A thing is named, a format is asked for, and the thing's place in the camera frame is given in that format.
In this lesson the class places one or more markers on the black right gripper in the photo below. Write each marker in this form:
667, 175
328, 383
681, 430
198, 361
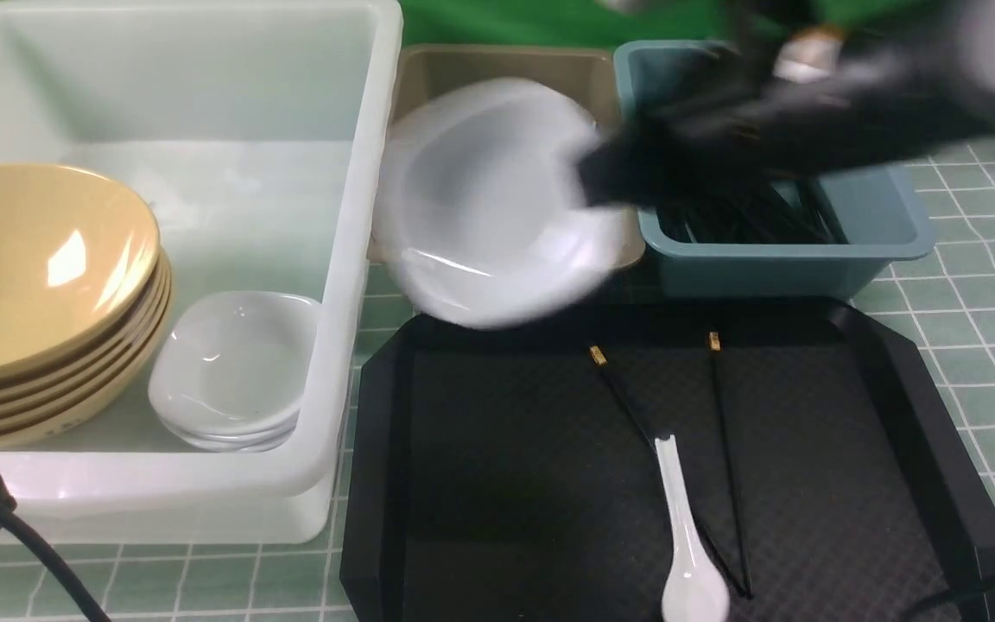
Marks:
712, 123

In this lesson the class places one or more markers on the black chopstick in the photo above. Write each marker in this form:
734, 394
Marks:
714, 354
615, 386

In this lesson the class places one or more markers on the white square side dish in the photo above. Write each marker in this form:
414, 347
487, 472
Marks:
480, 215

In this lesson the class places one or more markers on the white soup spoon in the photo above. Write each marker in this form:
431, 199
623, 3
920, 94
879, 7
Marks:
694, 589

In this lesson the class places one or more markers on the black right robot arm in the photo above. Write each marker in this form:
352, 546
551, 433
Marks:
874, 101

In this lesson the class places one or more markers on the pile of black chopsticks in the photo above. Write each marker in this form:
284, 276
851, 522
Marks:
797, 212

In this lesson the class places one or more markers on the blue plastic bin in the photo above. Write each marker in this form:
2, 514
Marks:
883, 219

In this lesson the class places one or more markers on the black serving tray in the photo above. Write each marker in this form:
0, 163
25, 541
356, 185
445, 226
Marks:
495, 479

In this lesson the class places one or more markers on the stack of white dishes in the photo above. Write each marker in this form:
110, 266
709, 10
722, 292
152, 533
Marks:
231, 374

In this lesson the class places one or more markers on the stack of yellow bowls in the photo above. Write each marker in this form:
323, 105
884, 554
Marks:
85, 290

